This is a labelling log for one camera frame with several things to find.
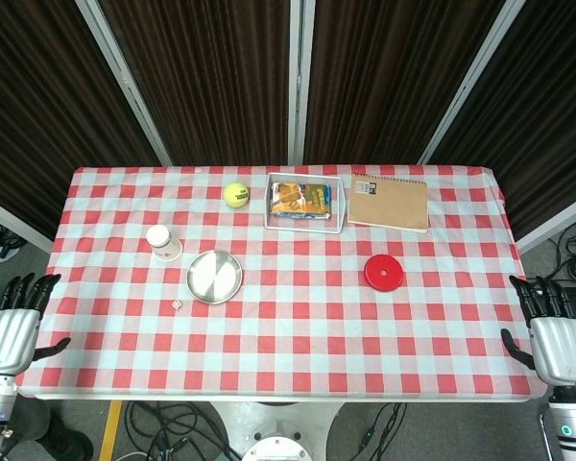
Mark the dark brown partition panel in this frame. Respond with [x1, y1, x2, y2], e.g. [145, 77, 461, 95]
[429, 0, 576, 242]
[0, 0, 162, 241]
[98, 0, 292, 167]
[302, 0, 510, 165]

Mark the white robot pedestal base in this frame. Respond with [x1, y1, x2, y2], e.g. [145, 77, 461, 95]
[209, 400, 348, 461]

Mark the silver metal plate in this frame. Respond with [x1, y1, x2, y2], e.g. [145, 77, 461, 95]
[186, 249, 245, 305]

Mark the black floor cable bundle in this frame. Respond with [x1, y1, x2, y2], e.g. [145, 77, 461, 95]
[123, 400, 244, 461]

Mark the red white checkered tablecloth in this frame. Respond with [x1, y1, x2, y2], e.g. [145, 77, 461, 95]
[14, 164, 549, 402]

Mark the brown spiral notebook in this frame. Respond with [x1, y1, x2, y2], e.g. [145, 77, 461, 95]
[347, 175, 430, 235]

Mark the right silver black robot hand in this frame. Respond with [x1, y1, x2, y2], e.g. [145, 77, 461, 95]
[500, 275, 576, 386]

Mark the yellow tennis ball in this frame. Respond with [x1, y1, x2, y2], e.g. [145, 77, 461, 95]
[222, 180, 252, 209]

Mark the grey aluminium partition post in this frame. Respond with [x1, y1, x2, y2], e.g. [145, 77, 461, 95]
[417, 0, 528, 165]
[74, 0, 174, 167]
[286, 0, 317, 165]

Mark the orange snack packet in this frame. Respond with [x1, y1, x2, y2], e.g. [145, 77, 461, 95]
[268, 181, 333, 222]

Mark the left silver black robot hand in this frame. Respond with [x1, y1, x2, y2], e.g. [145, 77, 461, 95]
[0, 272, 72, 377]

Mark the black cable with green plug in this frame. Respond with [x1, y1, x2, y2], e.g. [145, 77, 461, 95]
[355, 401, 409, 453]

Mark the red plastic disc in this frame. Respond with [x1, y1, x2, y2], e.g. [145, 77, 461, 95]
[363, 255, 404, 292]

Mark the white paper cup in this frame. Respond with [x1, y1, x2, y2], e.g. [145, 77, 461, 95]
[146, 224, 184, 262]

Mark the grey aluminium partition rail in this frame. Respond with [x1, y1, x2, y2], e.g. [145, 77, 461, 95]
[516, 188, 576, 255]
[0, 191, 55, 255]

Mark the black shoe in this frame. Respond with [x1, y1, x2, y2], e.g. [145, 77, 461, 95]
[41, 407, 95, 461]

